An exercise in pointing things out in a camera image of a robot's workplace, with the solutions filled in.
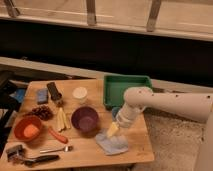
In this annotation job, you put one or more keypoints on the yellow corn toy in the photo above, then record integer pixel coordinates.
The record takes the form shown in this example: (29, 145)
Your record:
(62, 120)

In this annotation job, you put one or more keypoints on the dark brush block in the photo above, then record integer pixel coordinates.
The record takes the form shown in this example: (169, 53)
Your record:
(56, 96)

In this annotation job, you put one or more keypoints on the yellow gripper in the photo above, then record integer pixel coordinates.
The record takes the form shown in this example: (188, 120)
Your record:
(113, 129)

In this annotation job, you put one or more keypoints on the silver spoon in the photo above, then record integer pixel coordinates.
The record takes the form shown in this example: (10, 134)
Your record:
(64, 149)

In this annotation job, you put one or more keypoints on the red sausage toy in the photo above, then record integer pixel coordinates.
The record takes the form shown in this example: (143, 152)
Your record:
(58, 136)

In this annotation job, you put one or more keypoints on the metal clamp tool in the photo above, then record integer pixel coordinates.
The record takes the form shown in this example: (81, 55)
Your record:
(15, 154)

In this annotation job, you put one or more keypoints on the green plastic tray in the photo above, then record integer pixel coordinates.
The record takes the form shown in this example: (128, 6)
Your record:
(115, 85)

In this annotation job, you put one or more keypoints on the blue object left edge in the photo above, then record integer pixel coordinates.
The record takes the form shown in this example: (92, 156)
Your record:
(19, 94)

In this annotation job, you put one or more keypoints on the orange ball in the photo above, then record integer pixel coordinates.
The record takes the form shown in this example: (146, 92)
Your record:
(30, 131)

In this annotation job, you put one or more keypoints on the purple bowl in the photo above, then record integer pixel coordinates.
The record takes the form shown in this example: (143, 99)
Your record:
(85, 119)

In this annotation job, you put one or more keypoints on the orange bowl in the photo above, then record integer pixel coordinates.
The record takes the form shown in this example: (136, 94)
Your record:
(23, 123)

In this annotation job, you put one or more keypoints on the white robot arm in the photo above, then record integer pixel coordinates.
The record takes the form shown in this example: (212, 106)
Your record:
(194, 106)

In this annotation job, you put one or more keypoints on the white lidded cup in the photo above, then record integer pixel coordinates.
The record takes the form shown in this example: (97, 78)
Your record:
(80, 94)

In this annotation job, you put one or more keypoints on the small blue cup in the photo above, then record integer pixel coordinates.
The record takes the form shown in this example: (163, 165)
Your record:
(114, 111)

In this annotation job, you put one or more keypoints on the black handled tool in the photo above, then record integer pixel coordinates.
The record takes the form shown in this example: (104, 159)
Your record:
(40, 159)

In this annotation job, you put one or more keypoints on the light blue towel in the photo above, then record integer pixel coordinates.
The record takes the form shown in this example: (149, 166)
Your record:
(112, 146)

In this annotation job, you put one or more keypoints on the blue sponge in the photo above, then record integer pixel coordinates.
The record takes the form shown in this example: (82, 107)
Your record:
(42, 96)

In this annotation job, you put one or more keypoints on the dark grape bunch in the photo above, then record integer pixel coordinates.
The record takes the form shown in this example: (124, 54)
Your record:
(43, 112)

